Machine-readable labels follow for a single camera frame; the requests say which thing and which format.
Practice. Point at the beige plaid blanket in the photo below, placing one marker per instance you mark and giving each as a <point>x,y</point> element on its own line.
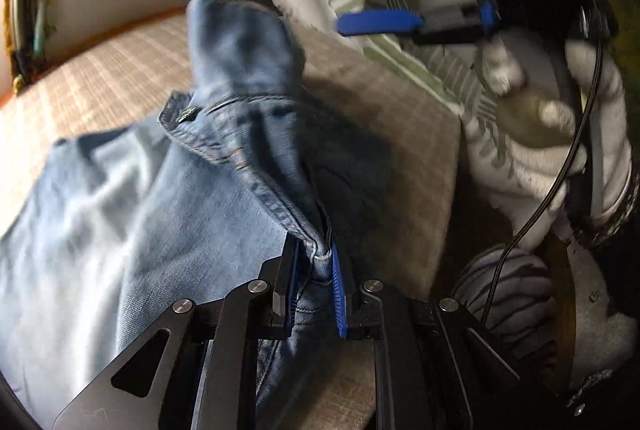
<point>110,69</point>

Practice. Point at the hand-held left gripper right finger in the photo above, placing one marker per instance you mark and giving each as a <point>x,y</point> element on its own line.
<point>339,292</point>

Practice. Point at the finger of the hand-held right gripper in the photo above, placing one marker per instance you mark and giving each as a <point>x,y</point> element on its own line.
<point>375,22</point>

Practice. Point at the person's right forearm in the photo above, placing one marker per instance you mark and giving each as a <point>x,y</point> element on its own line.
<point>610,124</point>

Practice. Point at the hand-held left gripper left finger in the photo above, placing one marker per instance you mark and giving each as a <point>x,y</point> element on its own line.
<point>292,282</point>

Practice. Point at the green striped white throw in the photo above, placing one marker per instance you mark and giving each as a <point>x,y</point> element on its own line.
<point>450,79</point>

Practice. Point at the folded stand with fabric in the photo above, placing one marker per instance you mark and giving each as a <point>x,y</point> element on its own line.
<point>35,4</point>

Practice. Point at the blue denim pants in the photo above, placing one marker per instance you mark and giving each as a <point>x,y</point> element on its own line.
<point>150,220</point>

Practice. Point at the person's right hand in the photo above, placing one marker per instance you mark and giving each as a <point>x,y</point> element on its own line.
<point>525,119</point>

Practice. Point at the person's grey striped clothing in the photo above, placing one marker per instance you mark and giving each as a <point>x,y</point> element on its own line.
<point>515,290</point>

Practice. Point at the orange bed edge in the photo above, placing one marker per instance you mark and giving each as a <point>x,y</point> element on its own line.
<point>7,99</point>

